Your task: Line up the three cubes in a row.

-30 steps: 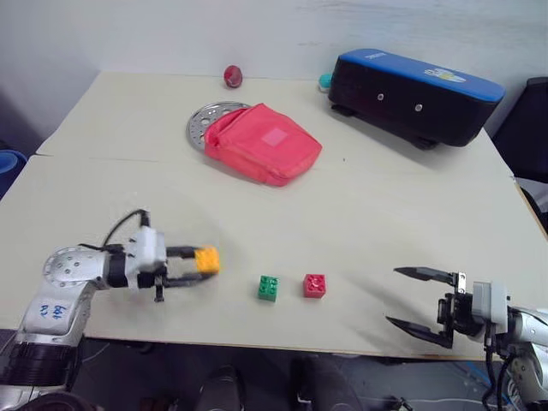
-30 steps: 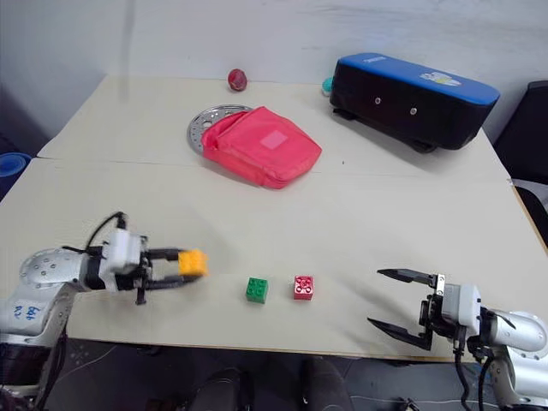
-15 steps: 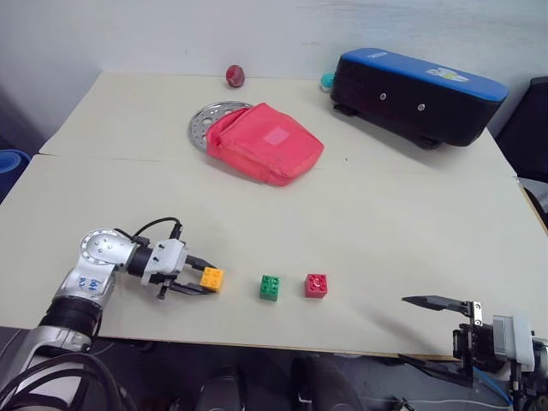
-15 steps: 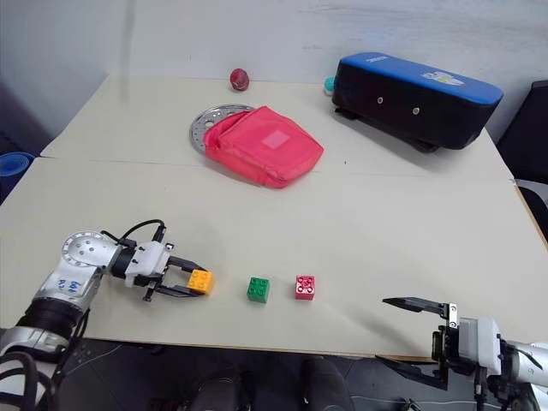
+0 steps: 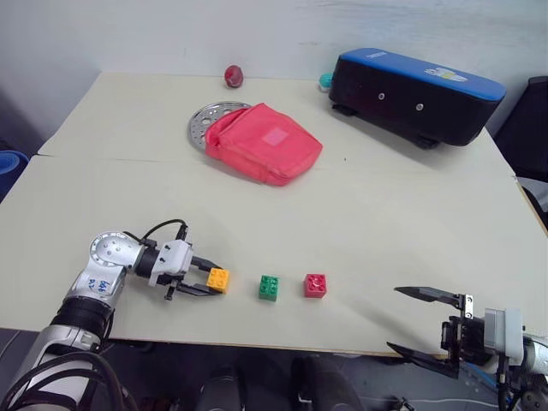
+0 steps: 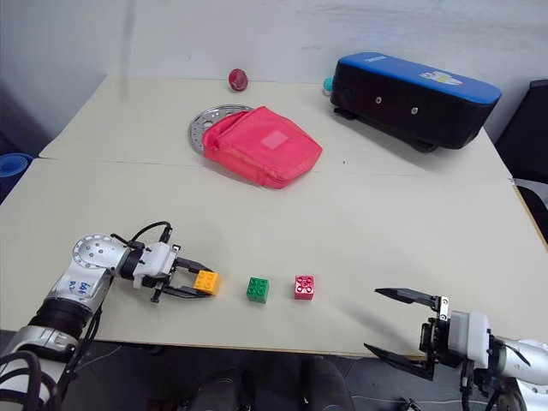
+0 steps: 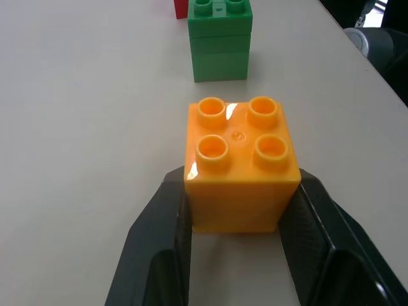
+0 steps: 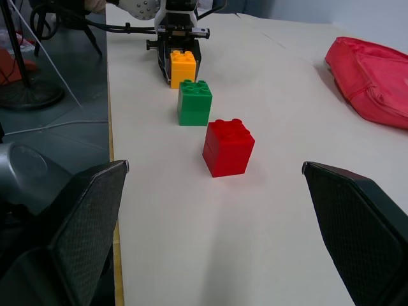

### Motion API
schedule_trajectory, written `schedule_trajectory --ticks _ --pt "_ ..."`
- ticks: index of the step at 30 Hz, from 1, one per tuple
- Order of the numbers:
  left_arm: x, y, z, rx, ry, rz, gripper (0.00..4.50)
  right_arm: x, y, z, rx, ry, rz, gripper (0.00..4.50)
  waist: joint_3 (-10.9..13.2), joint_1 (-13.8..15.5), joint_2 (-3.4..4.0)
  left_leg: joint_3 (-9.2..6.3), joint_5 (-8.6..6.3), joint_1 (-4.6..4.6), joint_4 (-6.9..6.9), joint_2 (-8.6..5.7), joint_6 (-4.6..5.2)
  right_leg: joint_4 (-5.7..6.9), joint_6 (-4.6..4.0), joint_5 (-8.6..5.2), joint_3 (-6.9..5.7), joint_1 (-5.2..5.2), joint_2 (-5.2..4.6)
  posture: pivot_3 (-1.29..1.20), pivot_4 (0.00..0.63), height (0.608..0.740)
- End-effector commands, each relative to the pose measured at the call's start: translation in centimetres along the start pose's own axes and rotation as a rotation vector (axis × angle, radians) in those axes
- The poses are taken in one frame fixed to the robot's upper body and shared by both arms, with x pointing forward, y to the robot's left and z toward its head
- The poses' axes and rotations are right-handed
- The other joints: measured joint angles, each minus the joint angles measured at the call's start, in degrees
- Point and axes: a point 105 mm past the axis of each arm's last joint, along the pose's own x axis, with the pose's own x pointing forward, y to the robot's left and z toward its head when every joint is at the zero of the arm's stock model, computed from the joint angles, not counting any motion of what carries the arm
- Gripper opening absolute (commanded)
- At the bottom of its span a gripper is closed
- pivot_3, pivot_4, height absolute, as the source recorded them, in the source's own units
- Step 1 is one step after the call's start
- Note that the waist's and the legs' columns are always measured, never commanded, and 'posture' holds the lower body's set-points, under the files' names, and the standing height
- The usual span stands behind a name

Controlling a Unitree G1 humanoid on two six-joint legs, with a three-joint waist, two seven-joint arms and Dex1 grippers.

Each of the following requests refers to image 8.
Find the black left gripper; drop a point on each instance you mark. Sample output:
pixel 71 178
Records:
pixel 178 35

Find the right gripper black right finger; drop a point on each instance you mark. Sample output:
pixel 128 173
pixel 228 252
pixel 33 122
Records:
pixel 360 236

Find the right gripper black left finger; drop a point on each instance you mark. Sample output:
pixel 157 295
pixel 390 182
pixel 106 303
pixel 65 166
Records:
pixel 79 236

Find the yellow toy brick cube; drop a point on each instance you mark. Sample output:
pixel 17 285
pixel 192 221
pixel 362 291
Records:
pixel 182 70

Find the green toy brick cube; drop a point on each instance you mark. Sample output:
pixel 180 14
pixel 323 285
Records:
pixel 194 105

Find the silver robot body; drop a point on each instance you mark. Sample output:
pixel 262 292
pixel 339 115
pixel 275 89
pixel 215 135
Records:
pixel 25 172

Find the black tripod leg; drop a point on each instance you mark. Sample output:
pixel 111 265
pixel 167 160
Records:
pixel 94 41

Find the red toy brick cube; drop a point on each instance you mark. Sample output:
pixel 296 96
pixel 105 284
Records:
pixel 228 153

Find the black stand base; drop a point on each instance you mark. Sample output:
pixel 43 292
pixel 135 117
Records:
pixel 28 95

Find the red fabric bag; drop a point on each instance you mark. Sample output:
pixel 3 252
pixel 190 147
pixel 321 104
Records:
pixel 373 79

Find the red object on floor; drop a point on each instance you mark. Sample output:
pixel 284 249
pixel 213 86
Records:
pixel 9 63

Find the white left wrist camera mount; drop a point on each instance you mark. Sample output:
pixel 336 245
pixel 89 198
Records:
pixel 160 16

